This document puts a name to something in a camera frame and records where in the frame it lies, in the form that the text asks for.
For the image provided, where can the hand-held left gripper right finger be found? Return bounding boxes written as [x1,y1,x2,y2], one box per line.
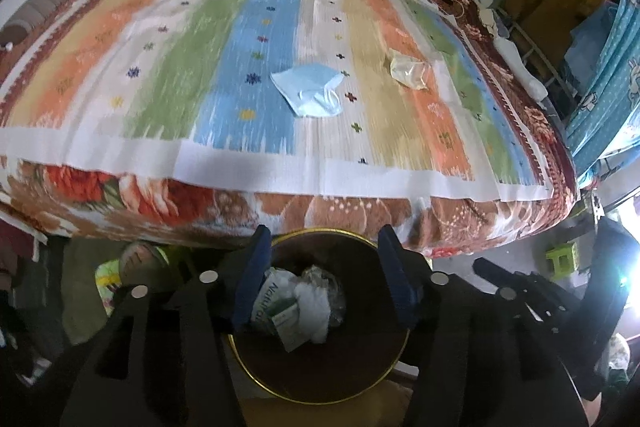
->
[377,224,588,427]

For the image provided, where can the blue face mask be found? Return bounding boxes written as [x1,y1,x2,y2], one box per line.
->
[270,64,347,118]

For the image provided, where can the white tissue paper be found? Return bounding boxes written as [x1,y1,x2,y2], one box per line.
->
[292,279,333,348]

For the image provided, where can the green plastic stool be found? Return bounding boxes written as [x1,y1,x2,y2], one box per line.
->
[545,244,581,278]

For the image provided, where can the grey bolster pillow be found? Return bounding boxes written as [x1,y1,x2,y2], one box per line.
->
[0,0,98,52]

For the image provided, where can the white cloth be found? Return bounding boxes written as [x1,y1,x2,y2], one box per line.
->
[492,32,548,100]

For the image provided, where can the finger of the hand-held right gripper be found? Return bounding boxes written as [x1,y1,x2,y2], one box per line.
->
[472,257,581,333]

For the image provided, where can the white carton box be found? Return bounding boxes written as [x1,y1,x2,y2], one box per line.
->
[272,307,306,353]

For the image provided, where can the brown floral blanket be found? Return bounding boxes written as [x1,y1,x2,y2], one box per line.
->
[0,0,583,258]

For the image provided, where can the white green packet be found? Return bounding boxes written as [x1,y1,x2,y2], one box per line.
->
[252,269,301,323]

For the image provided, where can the metal rack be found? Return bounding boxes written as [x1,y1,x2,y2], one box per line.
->
[495,4,581,108]

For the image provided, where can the clear plastic bag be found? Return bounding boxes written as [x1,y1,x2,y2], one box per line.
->
[389,49,441,90]

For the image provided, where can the round brown tin bin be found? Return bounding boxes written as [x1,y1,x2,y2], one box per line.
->
[227,229,416,405]

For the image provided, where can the striped colourful blanket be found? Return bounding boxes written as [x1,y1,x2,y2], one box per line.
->
[0,0,556,202]

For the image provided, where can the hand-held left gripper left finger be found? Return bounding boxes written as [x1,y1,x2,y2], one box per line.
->
[60,224,273,427]

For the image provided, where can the blue printed curtain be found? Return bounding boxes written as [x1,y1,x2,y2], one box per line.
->
[562,0,640,162]

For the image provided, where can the yellow green printed cloth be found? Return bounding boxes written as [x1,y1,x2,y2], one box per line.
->
[95,242,176,318]

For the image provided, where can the paper trash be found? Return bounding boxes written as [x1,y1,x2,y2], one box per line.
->
[300,264,348,328]

